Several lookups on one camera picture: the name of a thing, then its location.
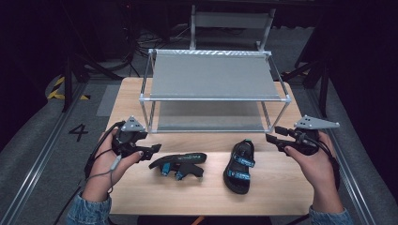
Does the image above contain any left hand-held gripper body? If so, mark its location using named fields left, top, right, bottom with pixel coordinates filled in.
left=112, top=115, right=148, bottom=158

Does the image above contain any grey two-tier shoe rack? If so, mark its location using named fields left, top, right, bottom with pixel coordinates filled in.
left=138, top=48, right=293, bottom=135

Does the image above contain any metal floor rail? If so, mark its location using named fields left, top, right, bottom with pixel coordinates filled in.
left=0, top=82, right=90, bottom=225
left=304, top=87, right=381, bottom=225

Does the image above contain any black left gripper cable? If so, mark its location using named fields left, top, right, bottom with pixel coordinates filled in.
left=84, top=121, right=127, bottom=181

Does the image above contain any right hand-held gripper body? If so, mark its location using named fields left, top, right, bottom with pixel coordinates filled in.
left=284, top=114, right=341, bottom=157

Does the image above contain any person's right hand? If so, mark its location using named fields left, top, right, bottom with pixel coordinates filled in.
left=283, top=130, right=344, bottom=214

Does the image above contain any black sandal with blue straps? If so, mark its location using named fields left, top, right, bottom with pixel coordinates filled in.
left=147, top=152, right=208, bottom=182
left=222, top=139, right=256, bottom=196

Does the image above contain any person's left hand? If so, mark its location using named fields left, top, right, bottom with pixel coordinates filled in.
left=82, top=128, right=145, bottom=203

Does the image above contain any bundle of floor cables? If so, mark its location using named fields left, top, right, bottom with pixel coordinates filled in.
left=123, top=26, right=192, bottom=79

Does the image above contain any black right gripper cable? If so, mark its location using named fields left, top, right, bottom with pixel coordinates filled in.
left=313, top=137, right=343, bottom=192

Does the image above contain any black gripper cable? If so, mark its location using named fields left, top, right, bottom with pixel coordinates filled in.
left=313, top=137, right=343, bottom=192
left=84, top=121, right=127, bottom=181

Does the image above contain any grey metal frame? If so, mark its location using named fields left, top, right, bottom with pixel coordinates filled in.
left=189, top=4, right=277, bottom=53

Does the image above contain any black metal stand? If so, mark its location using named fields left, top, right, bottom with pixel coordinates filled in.
left=60, top=52, right=124, bottom=113
left=281, top=58, right=333, bottom=118

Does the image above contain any grey cable with plug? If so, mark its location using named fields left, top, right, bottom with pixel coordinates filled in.
left=84, top=154, right=123, bottom=195

